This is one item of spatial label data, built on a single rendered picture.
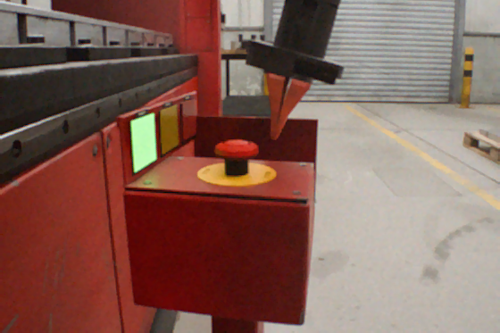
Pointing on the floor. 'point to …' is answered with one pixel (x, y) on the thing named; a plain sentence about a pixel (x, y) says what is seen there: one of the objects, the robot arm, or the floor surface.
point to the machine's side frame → (152, 6)
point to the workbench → (252, 104)
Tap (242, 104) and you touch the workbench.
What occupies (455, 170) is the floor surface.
